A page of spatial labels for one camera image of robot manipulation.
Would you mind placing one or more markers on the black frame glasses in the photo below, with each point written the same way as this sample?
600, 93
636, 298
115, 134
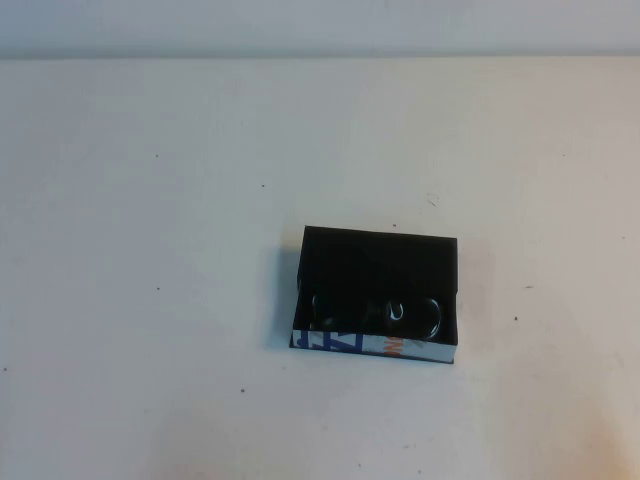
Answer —
434, 320

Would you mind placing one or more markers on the black glasses case printed front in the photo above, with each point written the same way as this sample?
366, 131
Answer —
380, 260

